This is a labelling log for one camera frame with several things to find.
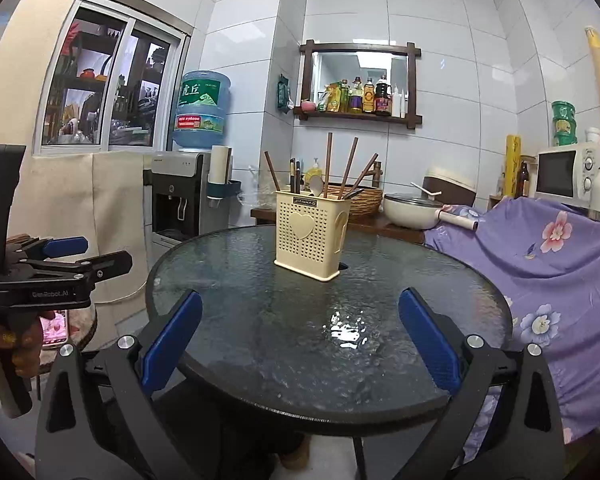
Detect blue water jug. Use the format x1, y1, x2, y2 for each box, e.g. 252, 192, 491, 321
172, 70, 230, 150

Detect black chopstick in holder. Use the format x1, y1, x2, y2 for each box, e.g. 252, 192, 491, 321
289, 158, 297, 193

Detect brown glass bottle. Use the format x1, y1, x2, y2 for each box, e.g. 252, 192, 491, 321
515, 160, 530, 198

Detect white microwave oven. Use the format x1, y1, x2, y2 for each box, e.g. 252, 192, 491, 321
533, 142, 600, 208

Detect paper cup dispenser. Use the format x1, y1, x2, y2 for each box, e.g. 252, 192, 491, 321
207, 145, 242, 208

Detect dark soy sauce bottle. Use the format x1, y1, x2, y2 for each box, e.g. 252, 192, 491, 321
374, 74, 392, 116

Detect beige curtain cloth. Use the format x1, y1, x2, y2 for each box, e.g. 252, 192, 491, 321
0, 0, 148, 349

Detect bronze faucet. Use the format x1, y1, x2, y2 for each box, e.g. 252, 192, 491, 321
372, 160, 382, 188

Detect yellow roll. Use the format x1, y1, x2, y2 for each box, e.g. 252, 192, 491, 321
503, 134, 521, 197

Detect purple floral cloth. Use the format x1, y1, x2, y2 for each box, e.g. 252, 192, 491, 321
425, 197, 600, 469

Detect left hand painted nails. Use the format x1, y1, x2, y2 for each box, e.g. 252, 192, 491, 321
0, 311, 55, 378

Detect brown chopstick in holder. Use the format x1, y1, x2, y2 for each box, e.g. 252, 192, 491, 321
343, 153, 378, 196

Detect clear plastic spoon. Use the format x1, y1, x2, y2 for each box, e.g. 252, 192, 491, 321
309, 174, 324, 197

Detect brown rice cooker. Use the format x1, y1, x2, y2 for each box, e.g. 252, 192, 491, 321
411, 166, 477, 206

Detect grey plastic spoon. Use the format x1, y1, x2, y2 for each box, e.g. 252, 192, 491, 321
342, 188, 365, 200

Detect round glass table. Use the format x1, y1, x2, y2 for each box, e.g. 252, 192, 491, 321
146, 226, 513, 436

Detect dark brown wooden chopstick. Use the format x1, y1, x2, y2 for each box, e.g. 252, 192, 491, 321
323, 131, 332, 198

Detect wooden wall shelf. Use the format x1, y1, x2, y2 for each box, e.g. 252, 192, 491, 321
294, 39, 424, 130

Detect cream plastic utensil holder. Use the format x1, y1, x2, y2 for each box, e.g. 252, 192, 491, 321
274, 192, 349, 282

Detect white frying pan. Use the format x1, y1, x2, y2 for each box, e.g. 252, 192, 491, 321
382, 194, 478, 231

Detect white water dispenser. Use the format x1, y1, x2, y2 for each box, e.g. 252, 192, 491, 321
145, 151, 230, 266

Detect woven basin sink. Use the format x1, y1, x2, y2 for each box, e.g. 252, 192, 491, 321
328, 184, 382, 217

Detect window with metal frame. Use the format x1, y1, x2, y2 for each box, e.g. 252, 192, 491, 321
33, 0, 194, 156

